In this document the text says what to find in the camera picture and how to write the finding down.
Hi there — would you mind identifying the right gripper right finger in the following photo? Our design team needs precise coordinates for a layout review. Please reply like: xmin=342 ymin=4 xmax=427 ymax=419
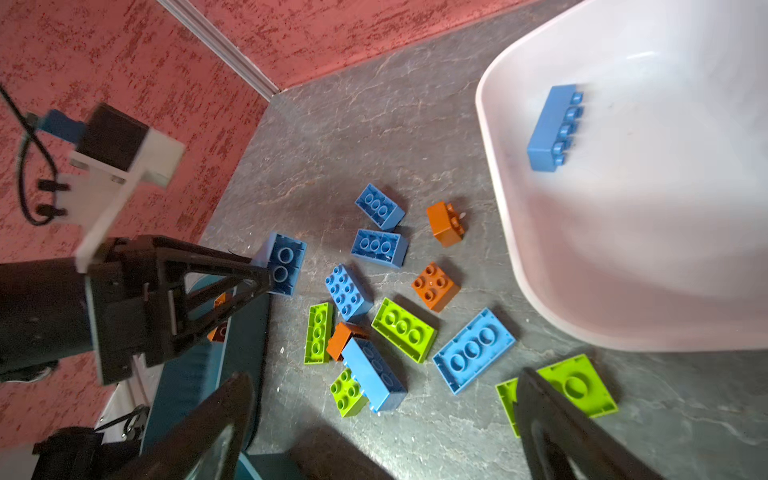
xmin=515 ymin=368 xmax=661 ymax=479

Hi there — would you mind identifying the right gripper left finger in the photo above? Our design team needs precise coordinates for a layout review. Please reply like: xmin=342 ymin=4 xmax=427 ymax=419
xmin=111 ymin=372 xmax=254 ymax=479

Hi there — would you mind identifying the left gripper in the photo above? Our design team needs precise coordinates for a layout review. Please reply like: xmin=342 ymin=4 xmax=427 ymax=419
xmin=85 ymin=236 xmax=273 ymax=385

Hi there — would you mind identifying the orange small brick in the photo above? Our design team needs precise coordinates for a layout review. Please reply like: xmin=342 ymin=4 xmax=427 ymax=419
xmin=207 ymin=322 xmax=228 ymax=343
xmin=214 ymin=292 xmax=230 ymax=308
xmin=411 ymin=262 xmax=460 ymax=313
xmin=326 ymin=322 xmax=368 ymax=361
xmin=426 ymin=202 xmax=465 ymax=248

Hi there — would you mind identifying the blue slope brick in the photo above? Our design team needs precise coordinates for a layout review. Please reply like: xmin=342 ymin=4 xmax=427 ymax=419
xmin=251 ymin=232 xmax=307 ymax=296

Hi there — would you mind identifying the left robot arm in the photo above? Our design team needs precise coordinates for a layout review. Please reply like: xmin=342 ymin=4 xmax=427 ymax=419
xmin=1 ymin=236 xmax=273 ymax=385

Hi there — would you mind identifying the green long brick right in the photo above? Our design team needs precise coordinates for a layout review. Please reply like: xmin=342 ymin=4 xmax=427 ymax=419
xmin=495 ymin=354 xmax=619 ymax=438

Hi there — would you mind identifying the green long brick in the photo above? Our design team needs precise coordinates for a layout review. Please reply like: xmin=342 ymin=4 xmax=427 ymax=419
xmin=495 ymin=354 xmax=619 ymax=438
xmin=371 ymin=298 xmax=436 ymax=364
xmin=303 ymin=302 xmax=334 ymax=365

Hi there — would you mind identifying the left teal bin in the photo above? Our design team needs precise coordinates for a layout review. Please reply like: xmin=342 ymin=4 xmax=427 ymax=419
xmin=141 ymin=294 xmax=270 ymax=453

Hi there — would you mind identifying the teal bin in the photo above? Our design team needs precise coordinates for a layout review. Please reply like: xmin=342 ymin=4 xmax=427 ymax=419
xmin=233 ymin=452 xmax=305 ymax=480
xmin=141 ymin=294 xmax=270 ymax=453

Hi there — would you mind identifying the right teal bin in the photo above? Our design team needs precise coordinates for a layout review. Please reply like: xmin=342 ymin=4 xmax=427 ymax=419
xmin=233 ymin=452 xmax=305 ymax=480

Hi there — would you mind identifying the green long brick lower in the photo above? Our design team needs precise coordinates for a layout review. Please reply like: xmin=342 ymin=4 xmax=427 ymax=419
xmin=303 ymin=302 xmax=334 ymax=365

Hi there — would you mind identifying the green long brick centre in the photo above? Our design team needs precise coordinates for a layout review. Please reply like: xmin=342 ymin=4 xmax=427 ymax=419
xmin=371 ymin=298 xmax=436 ymax=364

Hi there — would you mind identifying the green small brick lower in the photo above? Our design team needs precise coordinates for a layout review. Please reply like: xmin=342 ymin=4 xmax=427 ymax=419
xmin=330 ymin=368 xmax=368 ymax=418

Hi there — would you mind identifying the white plastic bin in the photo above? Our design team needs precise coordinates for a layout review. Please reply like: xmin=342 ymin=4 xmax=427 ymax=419
xmin=476 ymin=1 xmax=767 ymax=352

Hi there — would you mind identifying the left aluminium corner post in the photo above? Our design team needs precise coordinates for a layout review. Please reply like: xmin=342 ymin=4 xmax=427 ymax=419
xmin=158 ymin=0 xmax=281 ymax=102

